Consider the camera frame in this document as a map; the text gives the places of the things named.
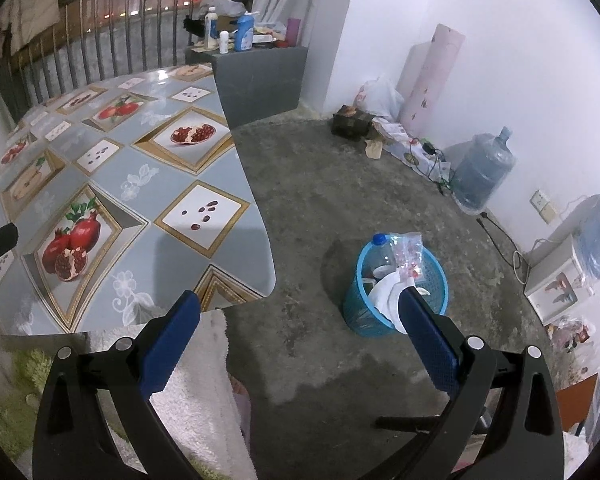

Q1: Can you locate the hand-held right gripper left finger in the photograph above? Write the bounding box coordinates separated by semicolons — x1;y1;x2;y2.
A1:
32;290;201;480

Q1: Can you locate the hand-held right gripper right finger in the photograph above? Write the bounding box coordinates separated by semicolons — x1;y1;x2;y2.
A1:
360;287;563;480

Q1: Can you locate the white paper sheet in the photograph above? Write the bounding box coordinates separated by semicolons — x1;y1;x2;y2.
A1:
362;267;431;336

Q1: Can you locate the blue mesh waste basket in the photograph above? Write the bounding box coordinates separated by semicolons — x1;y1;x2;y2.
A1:
342;240;453;338

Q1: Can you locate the clear bubble bag red print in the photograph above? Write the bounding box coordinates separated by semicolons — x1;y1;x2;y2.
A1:
390;231;426;283

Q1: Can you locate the white fluffy towel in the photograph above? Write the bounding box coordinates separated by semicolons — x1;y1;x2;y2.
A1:
87;307;258;480

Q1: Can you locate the person's pink pants leg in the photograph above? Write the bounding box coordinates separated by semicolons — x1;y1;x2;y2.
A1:
230;375;253;480

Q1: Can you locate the clear plastic bottle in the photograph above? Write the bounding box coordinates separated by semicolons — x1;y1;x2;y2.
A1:
362;232;406;281

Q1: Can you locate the white water dispenser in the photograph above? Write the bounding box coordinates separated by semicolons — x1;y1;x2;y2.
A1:
524;195;596;323

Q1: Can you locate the bag of packets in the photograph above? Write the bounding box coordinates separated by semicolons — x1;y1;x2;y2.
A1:
545;315;598;376

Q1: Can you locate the brown board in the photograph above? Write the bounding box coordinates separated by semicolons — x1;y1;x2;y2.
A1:
555;372;600;436

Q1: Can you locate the fruit print tablecloth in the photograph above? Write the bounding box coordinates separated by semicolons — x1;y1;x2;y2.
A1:
0;62;278;336

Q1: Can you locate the green white fluffy blanket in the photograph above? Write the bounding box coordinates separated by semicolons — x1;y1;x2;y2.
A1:
0;332;146;480

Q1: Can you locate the large water jug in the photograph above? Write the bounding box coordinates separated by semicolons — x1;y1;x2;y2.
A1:
450;126;517;216

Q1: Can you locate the printed floor cloth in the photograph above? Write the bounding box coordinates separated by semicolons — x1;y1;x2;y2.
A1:
375;117;453;181

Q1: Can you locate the hanging beige cloth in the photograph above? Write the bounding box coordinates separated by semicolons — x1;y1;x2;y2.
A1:
0;0;61;56

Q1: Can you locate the white plastic bag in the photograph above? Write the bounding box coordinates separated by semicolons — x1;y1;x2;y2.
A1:
357;74;406;121

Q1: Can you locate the pink rolled mat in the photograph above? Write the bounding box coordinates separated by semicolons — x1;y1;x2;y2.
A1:
399;22;466;136

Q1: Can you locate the grey cabinet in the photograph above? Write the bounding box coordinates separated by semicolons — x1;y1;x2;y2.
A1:
185;45;310;128

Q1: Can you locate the white cable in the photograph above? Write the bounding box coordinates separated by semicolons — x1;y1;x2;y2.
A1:
511;250;531;286

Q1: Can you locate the black cable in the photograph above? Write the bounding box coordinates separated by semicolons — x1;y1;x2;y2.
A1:
477;210;523;261

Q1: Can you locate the wall socket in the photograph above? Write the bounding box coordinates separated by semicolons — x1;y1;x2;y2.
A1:
530;190;556;223

